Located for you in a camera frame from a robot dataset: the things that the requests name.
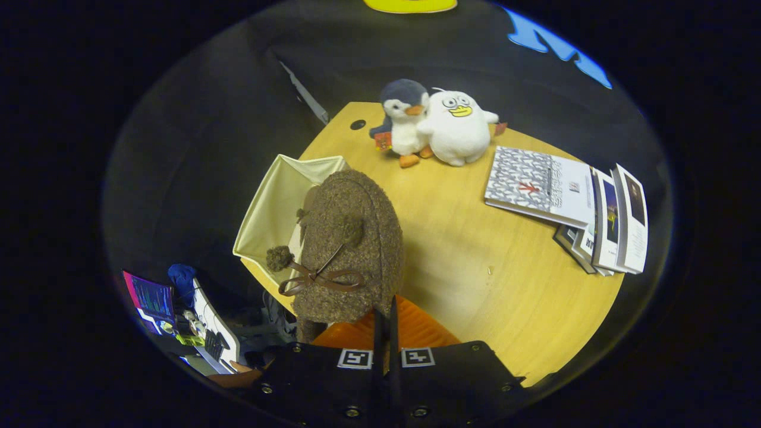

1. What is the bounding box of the dark grey book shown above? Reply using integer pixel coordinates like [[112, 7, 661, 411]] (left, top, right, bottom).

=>
[[553, 225, 598, 275]]

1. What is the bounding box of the white booklet dark photo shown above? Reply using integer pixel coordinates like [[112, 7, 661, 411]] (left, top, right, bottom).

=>
[[611, 163, 650, 275]]

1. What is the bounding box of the beige fabric storage box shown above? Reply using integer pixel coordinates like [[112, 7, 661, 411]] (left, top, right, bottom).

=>
[[232, 154, 351, 316]]

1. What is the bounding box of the patterned cover book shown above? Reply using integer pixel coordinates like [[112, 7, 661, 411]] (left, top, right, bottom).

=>
[[485, 146, 596, 230]]

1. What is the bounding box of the white duck plush toy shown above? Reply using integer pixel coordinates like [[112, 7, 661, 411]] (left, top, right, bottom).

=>
[[416, 89, 508, 167]]

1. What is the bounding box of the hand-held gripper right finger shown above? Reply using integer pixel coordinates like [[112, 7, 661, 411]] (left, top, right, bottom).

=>
[[388, 295, 529, 428]]

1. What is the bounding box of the blue cloth object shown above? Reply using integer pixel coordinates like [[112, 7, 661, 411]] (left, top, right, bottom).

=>
[[168, 263, 198, 292]]

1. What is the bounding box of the grey penguin plush toy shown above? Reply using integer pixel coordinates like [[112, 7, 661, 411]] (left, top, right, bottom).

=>
[[369, 79, 435, 169]]

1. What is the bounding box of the white side table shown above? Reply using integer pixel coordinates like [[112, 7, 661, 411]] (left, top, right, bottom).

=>
[[190, 276, 241, 376]]

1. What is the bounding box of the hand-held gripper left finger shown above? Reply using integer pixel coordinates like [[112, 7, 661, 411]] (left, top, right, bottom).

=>
[[245, 308, 387, 428]]

